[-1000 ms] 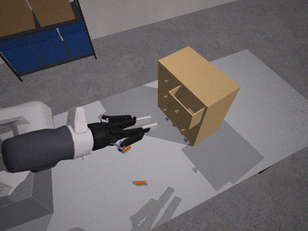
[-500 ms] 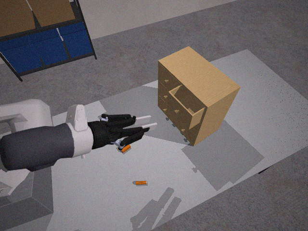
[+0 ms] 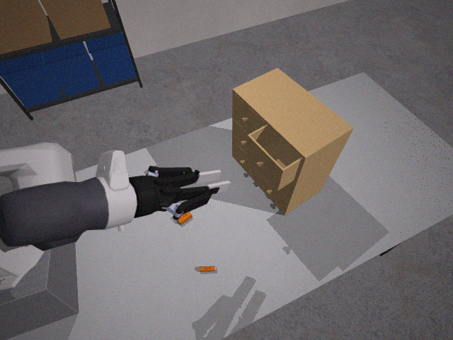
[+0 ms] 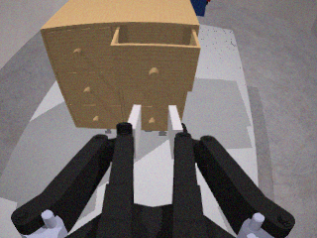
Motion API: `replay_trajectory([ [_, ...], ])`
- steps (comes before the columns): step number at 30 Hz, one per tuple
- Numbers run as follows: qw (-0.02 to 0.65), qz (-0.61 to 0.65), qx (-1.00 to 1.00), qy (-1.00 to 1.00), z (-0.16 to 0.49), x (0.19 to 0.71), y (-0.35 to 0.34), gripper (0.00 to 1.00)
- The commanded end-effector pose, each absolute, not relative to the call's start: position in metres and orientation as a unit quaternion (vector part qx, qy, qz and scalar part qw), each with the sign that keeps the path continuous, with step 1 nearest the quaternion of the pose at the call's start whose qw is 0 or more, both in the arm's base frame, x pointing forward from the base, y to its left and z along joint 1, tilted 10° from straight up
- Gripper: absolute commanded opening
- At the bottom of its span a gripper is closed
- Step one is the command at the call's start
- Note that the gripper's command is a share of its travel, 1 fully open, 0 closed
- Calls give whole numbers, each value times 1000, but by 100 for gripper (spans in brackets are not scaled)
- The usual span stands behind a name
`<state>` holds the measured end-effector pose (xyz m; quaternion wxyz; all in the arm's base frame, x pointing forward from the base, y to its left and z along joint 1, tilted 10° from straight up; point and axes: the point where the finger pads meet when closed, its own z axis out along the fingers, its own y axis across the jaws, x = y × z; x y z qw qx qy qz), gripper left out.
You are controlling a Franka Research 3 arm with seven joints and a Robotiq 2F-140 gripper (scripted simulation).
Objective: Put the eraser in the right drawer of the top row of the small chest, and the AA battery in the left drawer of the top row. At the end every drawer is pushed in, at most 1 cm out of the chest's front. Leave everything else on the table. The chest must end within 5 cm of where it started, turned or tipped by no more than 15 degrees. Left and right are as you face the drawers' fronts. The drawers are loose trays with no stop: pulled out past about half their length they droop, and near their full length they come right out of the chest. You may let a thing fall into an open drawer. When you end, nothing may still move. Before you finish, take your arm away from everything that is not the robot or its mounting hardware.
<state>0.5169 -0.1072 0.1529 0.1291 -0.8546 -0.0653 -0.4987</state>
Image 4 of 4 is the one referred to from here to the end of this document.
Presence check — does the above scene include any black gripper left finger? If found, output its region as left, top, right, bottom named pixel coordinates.
left=11, top=105, right=141, bottom=238

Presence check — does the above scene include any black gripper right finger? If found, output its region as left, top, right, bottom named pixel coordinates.
left=167, top=105, right=295, bottom=238

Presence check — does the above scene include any small tan wooden chest of drawers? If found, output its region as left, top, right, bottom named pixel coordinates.
left=40, top=0, right=200, bottom=129

